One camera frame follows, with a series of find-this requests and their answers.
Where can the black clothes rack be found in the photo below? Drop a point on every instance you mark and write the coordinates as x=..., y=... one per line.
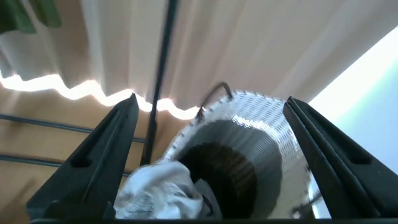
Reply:
x=161, y=62

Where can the green printed shirt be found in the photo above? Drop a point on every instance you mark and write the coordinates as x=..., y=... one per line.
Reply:
x=15, y=15

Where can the white laundry basket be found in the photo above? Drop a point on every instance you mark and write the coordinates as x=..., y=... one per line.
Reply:
x=248, y=109

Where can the pale grey garment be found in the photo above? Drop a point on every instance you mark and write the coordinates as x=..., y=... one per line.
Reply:
x=155, y=186

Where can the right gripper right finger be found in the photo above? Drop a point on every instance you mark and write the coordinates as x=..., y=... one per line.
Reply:
x=357, y=193

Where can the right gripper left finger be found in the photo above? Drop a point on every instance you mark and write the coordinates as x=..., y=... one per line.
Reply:
x=62, y=193

